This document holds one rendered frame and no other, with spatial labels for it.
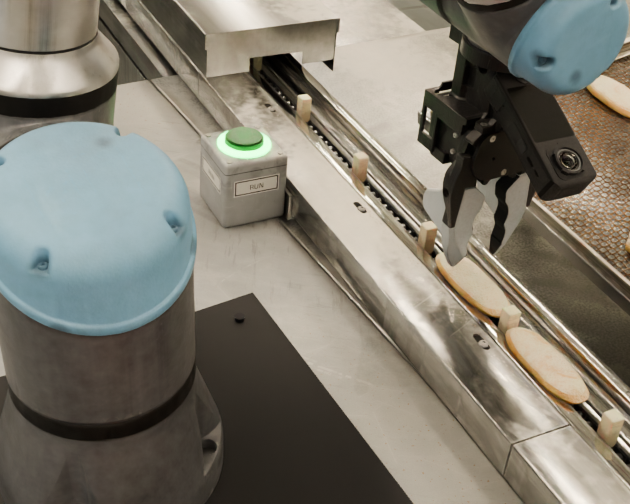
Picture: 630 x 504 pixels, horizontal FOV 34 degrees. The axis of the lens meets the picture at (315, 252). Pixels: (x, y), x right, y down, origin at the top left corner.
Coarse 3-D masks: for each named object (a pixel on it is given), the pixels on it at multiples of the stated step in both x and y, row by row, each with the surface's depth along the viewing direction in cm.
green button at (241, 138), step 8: (240, 128) 106; (248, 128) 106; (232, 136) 105; (240, 136) 105; (248, 136) 105; (256, 136) 105; (232, 144) 104; (240, 144) 104; (248, 144) 104; (256, 144) 104
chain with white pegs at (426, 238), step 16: (256, 64) 131; (272, 80) 130; (304, 96) 121; (304, 112) 121; (368, 160) 111; (432, 224) 101; (416, 240) 104; (432, 240) 102; (432, 256) 103; (496, 320) 95; (512, 320) 91; (608, 416) 81; (608, 432) 82
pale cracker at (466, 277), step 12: (444, 264) 98; (456, 264) 97; (468, 264) 98; (444, 276) 97; (456, 276) 96; (468, 276) 96; (480, 276) 96; (456, 288) 96; (468, 288) 95; (480, 288) 95; (492, 288) 95; (468, 300) 95; (480, 300) 94; (492, 300) 94; (504, 300) 94; (492, 312) 93
